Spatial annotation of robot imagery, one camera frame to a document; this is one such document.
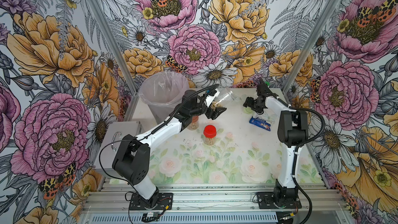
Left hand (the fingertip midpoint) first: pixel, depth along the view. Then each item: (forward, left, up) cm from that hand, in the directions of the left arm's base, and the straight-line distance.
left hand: (220, 106), depth 80 cm
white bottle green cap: (+40, -42, -20) cm, 61 cm away
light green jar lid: (+12, -21, -19) cm, 31 cm away
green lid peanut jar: (-1, 0, +8) cm, 8 cm away
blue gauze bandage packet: (+4, -28, -22) cm, 36 cm away
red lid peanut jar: (-7, +5, -15) cm, 17 cm away
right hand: (+14, -21, -20) cm, 32 cm away
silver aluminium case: (-12, +52, -6) cm, 53 cm away
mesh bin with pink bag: (+14, +32, -4) cm, 35 cm away
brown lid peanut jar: (+3, +14, -22) cm, 27 cm away
